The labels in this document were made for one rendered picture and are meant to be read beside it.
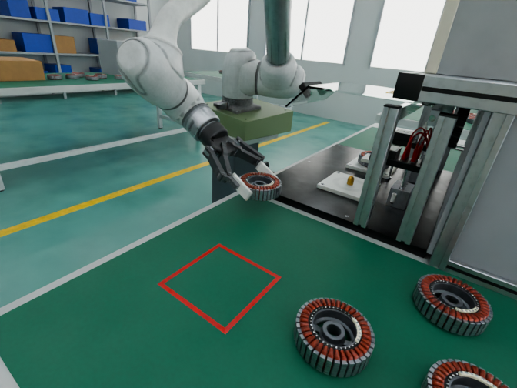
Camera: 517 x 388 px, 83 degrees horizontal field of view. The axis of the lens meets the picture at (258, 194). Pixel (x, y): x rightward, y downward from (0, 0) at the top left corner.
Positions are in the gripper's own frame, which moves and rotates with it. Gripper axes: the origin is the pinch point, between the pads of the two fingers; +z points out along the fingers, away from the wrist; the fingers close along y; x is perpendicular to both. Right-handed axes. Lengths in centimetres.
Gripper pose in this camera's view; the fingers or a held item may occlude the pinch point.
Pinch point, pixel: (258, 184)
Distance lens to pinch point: 76.2
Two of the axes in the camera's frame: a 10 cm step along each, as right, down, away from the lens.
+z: 6.7, 7.2, -1.9
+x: 4.8, -6.1, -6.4
